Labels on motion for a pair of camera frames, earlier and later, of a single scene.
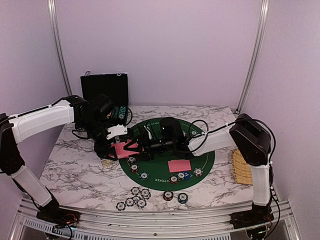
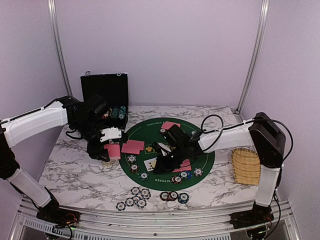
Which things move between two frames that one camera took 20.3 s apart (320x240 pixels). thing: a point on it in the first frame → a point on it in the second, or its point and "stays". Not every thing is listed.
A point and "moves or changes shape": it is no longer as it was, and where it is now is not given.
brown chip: (134, 168) stays
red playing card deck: (122, 153) moves or changes shape
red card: (179, 165) stays
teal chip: (180, 176) moves or changes shape
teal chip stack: (182, 198) stays
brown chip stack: (168, 195) → (173, 196)
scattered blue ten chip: (136, 199) stays
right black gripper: (144, 146) → (164, 167)
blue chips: (131, 159) stays
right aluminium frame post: (255, 55) stays
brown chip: (173, 179) moves or changes shape
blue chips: (198, 172) stays
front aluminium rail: (153, 224) stays
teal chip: (143, 176) stays
